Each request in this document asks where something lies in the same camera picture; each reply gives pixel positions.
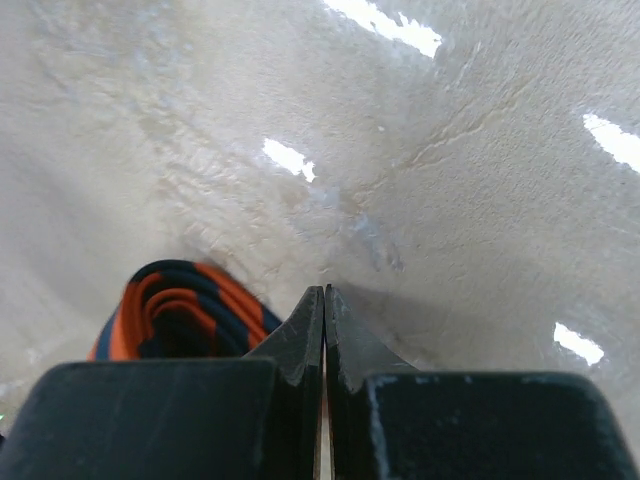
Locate orange navy striped tie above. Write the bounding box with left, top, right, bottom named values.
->
left=88, top=259, right=282, bottom=361

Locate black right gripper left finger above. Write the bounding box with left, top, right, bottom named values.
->
left=1, top=287, right=324, bottom=479

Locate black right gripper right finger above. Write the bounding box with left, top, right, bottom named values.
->
left=324, top=287, right=636, bottom=479

